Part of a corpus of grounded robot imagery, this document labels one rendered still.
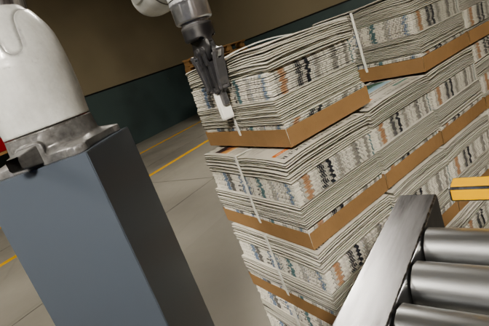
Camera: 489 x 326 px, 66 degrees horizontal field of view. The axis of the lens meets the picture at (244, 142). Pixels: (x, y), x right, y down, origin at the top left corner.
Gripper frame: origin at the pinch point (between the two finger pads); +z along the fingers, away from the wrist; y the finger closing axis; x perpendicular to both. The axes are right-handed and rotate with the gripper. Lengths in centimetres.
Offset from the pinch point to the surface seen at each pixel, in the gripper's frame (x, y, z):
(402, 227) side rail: 12, -52, 16
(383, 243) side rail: 16, -52, 16
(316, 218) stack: -1.9, -18.6, 29.0
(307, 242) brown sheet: 1.3, -17.1, 33.7
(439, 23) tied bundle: -68, -19, 0
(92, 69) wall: -158, 721, -83
